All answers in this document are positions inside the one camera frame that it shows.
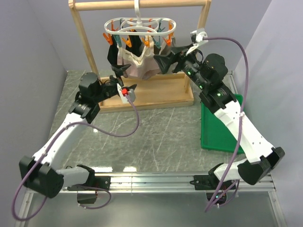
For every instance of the wooden hanging rack frame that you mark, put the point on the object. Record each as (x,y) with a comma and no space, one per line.
(161,91)

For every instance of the white plastic clip hanger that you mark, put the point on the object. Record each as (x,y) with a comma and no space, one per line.
(120,29)

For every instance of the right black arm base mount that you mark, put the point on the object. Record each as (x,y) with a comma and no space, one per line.
(207,182)

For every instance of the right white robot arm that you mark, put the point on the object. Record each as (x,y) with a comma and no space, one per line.
(261,156)

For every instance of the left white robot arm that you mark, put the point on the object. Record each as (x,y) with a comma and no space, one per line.
(41,172)

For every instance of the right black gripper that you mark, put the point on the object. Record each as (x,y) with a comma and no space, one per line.
(164,61)

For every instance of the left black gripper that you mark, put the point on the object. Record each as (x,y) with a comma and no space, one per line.
(120,70)

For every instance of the aluminium rail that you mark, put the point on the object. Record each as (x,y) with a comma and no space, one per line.
(171,182)

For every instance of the green plastic bin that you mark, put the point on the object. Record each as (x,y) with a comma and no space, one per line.
(214,134)

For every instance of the grey underwear white trim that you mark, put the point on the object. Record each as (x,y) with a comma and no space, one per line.
(165,50)

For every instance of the pink beige underwear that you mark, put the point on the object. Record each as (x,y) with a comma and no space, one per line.
(142,67)

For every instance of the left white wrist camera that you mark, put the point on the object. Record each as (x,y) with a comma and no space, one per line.
(126,94)

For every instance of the black underwear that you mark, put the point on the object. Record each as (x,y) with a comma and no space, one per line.
(135,49)

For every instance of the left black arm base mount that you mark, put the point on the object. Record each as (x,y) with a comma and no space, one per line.
(102,182)

